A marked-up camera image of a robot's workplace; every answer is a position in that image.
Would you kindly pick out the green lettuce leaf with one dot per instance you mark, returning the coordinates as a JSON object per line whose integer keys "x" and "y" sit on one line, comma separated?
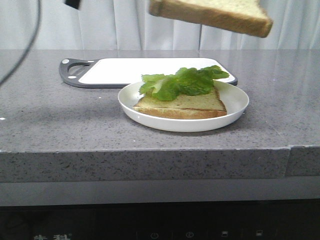
{"x": 186, "y": 81}

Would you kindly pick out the bread slice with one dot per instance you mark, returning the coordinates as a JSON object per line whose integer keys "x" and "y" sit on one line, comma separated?
{"x": 184, "y": 107}
{"x": 240, "y": 16}

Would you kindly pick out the white cutting board black rim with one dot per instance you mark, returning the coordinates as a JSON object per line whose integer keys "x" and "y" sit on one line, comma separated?
{"x": 117, "y": 73}

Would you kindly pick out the white round plate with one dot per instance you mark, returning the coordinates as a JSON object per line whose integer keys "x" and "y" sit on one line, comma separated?
{"x": 234, "y": 99}

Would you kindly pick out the grey white curtain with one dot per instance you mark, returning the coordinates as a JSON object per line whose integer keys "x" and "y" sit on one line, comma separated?
{"x": 127, "y": 25}

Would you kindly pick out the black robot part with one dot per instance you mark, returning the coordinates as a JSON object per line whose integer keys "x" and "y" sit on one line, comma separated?
{"x": 75, "y": 4}

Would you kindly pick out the black appliance control panel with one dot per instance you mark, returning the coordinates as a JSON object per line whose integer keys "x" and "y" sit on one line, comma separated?
{"x": 221, "y": 220}

